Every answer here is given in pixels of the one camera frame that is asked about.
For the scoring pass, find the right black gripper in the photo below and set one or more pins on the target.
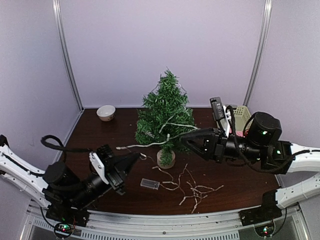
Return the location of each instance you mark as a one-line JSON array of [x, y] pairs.
[[214, 146]]

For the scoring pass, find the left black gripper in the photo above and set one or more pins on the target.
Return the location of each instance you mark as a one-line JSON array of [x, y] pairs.
[[117, 172]]

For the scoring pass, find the clear battery box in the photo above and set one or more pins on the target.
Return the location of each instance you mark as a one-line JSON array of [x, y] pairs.
[[150, 184]]

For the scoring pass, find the small green christmas tree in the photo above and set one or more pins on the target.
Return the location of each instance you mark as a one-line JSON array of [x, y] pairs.
[[164, 118]]

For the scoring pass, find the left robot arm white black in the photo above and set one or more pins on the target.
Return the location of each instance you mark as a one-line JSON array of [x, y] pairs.
[[58, 186]]

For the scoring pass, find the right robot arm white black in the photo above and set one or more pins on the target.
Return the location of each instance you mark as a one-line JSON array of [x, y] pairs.
[[262, 151]]

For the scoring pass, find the beige plastic basket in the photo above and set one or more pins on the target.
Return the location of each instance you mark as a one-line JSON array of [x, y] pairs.
[[242, 115]]

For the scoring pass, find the small white bowl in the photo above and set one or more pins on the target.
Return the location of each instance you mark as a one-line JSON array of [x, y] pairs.
[[106, 113]]

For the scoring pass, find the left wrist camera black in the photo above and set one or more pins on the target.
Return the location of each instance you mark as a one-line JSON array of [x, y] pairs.
[[98, 166]]

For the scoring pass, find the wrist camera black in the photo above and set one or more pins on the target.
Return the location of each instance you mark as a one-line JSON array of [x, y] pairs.
[[219, 115], [98, 166]]

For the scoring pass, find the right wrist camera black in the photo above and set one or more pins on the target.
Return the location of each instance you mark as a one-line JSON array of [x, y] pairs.
[[219, 115]]

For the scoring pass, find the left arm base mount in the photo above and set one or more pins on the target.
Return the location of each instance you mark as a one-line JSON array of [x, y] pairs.
[[68, 215]]

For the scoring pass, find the front aluminium rail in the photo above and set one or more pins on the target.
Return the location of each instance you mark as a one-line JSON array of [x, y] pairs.
[[225, 225]]

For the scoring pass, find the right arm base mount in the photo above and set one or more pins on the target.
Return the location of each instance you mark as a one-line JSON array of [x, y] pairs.
[[260, 215]]

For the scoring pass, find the right aluminium frame post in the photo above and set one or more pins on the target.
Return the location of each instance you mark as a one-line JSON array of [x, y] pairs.
[[264, 30]]

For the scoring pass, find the aluminium frame post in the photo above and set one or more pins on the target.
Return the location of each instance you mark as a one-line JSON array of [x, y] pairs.
[[264, 30], [56, 5]]

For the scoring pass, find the left aluminium frame post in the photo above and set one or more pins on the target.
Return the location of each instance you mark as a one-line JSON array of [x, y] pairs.
[[56, 5]]

